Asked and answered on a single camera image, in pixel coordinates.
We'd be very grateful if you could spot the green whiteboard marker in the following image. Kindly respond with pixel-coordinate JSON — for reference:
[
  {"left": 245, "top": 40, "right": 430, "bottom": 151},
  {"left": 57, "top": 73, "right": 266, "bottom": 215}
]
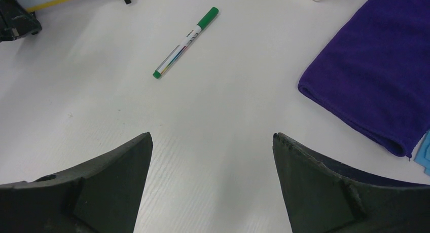
[{"left": 153, "top": 7, "right": 219, "bottom": 79}]

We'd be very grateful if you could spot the purple towel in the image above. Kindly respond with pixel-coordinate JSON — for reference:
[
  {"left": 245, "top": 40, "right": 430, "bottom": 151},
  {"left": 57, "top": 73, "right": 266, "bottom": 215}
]
[{"left": 298, "top": 0, "right": 429, "bottom": 158}]

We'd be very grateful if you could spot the blue patterned cloth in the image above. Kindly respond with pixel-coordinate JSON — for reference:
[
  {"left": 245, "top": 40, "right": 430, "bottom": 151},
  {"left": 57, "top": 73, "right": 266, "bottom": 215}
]
[{"left": 414, "top": 131, "right": 429, "bottom": 176}]

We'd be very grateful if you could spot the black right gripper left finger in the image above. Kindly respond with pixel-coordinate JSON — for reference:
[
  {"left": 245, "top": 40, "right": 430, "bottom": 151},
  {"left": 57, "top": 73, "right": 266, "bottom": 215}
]
[{"left": 1, "top": 132, "right": 153, "bottom": 232}]

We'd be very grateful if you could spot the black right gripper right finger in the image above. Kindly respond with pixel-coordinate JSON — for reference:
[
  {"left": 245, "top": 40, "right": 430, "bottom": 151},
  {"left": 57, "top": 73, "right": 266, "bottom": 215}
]
[{"left": 273, "top": 133, "right": 429, "bottom": 232}]

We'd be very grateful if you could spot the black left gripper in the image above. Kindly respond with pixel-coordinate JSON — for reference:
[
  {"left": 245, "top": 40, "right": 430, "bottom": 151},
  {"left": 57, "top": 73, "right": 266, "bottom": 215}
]
[{"left": 1, "top": 0, "right": 42, "bottom": 42}]

